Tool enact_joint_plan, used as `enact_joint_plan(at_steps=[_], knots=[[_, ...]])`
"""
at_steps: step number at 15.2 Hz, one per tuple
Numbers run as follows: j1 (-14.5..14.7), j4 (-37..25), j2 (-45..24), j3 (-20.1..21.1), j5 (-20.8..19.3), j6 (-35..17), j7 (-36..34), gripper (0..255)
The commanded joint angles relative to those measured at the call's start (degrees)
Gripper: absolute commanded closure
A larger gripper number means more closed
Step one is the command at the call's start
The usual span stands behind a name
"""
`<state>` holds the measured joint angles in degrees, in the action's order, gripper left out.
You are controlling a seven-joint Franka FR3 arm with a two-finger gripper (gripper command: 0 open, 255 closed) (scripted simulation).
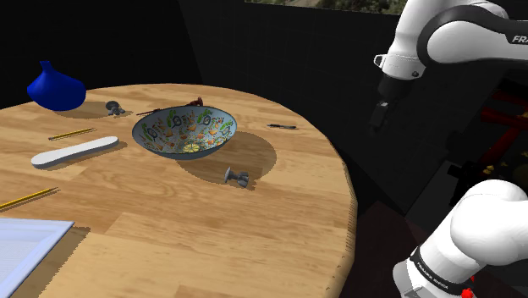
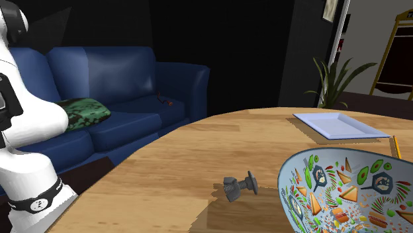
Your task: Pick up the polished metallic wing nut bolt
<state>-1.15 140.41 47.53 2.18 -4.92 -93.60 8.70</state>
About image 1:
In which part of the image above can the red and black shelf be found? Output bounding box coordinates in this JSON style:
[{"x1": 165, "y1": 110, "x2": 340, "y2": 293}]
[{"x1": 447, "y1": 78, "x2": 528, "y2": 207}]

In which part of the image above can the grey hourglass-shaped object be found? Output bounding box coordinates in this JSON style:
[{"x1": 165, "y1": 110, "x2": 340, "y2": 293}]
[{"x1": 223, "y1": 166, "x2": 250, "y2": 189}]

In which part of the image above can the dark red utensil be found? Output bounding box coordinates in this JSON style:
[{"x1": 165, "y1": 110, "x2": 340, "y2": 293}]
[{"x1": 135, "y1": 97, "x2": 205, "y2": 117}]

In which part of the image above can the patterned bowl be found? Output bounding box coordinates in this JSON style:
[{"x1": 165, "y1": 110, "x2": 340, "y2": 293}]
[{"x1": 131, "y1": 105, "x2": 239, "y2": 161}]

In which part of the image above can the round wooden table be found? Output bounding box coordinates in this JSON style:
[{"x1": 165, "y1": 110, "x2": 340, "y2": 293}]
[{"x1": 0, "y1": 83, "x2": 358, "y2": 298}]

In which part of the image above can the dark grey small figure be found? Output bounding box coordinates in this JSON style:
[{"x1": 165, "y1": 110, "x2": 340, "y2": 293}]
[{"x1": 105, "y1": 100, "x2": 126, "y2": 117}]

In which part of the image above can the white flat oblong object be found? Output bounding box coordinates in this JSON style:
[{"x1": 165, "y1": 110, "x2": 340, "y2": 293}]
[{"x1": 30, "y1": 135, "x2": 120, "y2": 168}]

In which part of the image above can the yellow pencil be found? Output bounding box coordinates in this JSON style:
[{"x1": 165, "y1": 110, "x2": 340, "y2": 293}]
[
  {"x1": 47, "y1": 127, "x2": 96, "y2": 141},
  {"x1": 0, "y1": 187, "x2": 59, "y2": 209}
]

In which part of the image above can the blue vase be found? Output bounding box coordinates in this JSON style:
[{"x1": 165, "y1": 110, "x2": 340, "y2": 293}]
[{"x1": 26, "y1": 60, "x2": 87, "y2": 112}]

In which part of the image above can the white flat tray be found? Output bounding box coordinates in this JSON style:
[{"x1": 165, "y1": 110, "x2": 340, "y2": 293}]
[{"x1": 0, "y1": 218, "x2": 75, "y2": 298}]

